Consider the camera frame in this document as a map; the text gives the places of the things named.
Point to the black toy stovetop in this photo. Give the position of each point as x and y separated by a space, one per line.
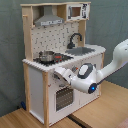
58 58

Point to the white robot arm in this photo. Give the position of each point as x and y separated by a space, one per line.
88 77

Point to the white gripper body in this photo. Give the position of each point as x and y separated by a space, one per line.
65 74

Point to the right stove knob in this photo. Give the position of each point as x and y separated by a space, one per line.
75 68

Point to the grey range hood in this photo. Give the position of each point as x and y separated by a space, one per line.
48 18

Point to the toy oven door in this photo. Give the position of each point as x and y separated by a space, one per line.
64 97

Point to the wooden toy kitchen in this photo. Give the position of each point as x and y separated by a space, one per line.
41 82

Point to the grey backdrop curtain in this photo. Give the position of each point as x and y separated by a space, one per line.
107 26

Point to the small metal pot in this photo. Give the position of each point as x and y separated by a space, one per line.
46 56

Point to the black toy faucet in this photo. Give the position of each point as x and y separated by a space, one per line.
71 43

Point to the toy microwave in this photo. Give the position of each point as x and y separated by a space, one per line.
78 11

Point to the grey toy sink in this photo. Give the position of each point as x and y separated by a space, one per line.
79 51

